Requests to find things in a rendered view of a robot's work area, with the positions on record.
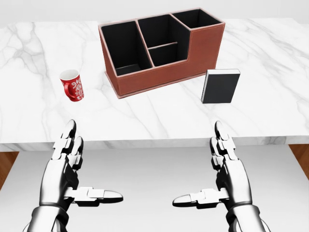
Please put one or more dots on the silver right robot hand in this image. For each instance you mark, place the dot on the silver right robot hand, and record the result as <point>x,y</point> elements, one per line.
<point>235,174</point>

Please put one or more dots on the black book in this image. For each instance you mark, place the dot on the black book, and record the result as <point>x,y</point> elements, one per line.
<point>220,87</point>

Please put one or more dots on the red-brown desk caddy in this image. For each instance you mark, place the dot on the red-brown desk caddy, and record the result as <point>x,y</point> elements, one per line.
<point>159,50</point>

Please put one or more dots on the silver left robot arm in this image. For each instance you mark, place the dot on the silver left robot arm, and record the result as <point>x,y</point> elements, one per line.
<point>46,218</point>

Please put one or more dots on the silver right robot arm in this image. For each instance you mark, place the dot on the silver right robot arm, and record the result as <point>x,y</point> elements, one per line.
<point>246,218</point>

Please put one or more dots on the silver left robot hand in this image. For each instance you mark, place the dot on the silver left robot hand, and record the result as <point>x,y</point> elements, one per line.
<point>56,174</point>

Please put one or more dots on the red patterned mug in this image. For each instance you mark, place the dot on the red patterned mug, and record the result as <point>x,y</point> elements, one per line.
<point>72,85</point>

